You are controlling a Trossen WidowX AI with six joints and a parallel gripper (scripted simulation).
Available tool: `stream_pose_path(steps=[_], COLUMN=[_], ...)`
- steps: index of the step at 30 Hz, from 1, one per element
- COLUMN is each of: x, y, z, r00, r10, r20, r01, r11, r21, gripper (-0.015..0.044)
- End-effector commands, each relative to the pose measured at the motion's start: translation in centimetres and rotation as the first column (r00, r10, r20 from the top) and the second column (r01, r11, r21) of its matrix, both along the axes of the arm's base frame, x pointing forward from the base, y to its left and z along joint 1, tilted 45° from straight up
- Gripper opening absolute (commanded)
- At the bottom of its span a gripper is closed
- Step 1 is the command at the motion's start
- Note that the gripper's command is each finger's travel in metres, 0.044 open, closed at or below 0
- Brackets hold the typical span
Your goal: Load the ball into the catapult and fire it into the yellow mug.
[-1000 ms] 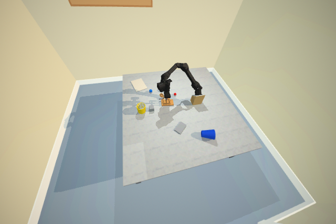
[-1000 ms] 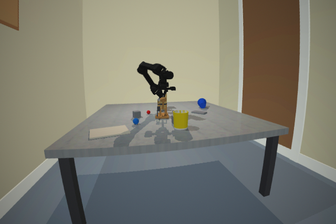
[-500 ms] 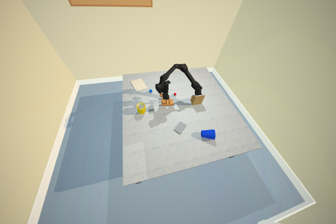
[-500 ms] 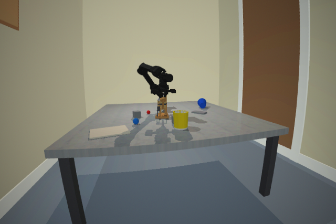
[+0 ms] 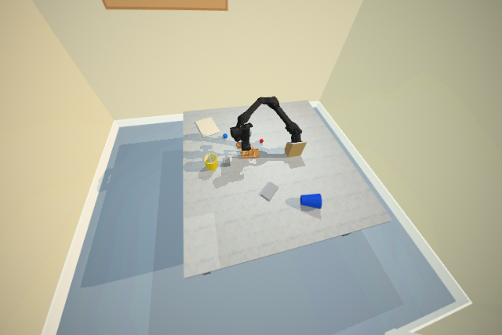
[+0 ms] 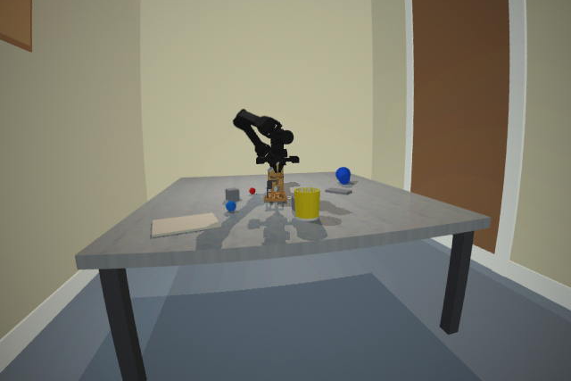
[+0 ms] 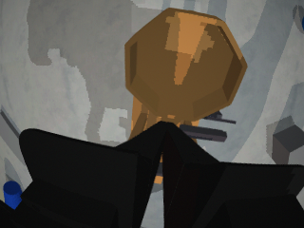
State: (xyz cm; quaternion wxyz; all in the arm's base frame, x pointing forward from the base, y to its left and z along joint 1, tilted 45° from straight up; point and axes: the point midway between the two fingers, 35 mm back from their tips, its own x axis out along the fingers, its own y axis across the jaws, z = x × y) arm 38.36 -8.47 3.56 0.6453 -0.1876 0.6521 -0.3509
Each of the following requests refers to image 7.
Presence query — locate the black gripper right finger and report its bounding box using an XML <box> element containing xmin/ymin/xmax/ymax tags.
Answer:
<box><xmin>162</xmin><ymin>123</ymin><xmax>304</xmax><ymax>228</ymax></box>

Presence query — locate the blue cylinder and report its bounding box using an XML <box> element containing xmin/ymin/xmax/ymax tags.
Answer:
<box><xmin>3</xmin><ymin>181</ymin><xmax>23</xmax><ymax>210</ymax></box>

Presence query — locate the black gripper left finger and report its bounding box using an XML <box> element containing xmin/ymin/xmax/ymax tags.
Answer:
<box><xmin>19</xmin><ymin>122</ymin><xmax>166</xmax><ymax>228</ymax></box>

